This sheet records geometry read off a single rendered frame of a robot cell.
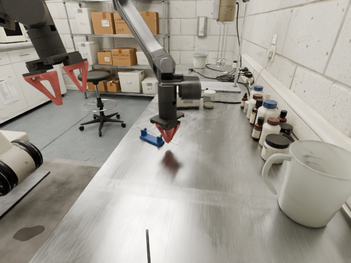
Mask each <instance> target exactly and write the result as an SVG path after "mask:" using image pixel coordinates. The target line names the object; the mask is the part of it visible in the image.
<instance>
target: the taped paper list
mask: <svg viewBox="0 0 351 263"><path fill-rule="evenodd" d="M0 96H1V98H2V100H3V102H4V104H8V103H11V102H13V101H16V100H19V97H18V95H17V92H16V90H15V88H14V85H13V83H12V81H11V76H8V77H6V78H2V79H0Z"/></svg>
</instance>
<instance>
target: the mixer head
mask: <svg viewBox="0 0 351 263"><path fill-rule="evenodd" d="M236 1H237V0H213V10H212V14H211V15H212V20H216V21H217V23H218V24H219V25H231V24H232V23H233V21H234V20H235V13H236Z"/></svg>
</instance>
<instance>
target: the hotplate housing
mask: <svg viewBox="0 0 351 263"><path fill-rule="evenodd" d="M199 106H200V100H183V101H181V100H180V98H179V96H178V94H177V109H180V108H199Z"/></svg>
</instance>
